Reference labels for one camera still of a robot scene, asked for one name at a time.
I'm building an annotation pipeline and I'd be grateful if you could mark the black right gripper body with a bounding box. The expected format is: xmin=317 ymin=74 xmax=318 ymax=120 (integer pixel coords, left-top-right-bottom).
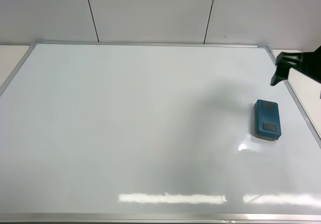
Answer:
xmin=300 ymin=46 xmax=321 ymax=83

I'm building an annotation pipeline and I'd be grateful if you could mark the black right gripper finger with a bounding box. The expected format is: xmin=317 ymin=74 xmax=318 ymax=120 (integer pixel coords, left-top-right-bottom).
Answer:
xmin=270 ymin=52 xmax=304 ymax=86

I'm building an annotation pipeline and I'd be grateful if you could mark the blue board eraser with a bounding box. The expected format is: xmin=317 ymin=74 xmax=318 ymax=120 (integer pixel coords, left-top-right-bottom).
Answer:
xmin=254 ymin=99 xmax=281 ymax=141

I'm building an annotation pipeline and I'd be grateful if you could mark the white aluminium-framed whiteboard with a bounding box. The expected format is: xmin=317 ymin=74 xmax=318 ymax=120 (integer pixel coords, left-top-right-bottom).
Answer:
xmin=1 ymin=41 xmax=320 ymax=223

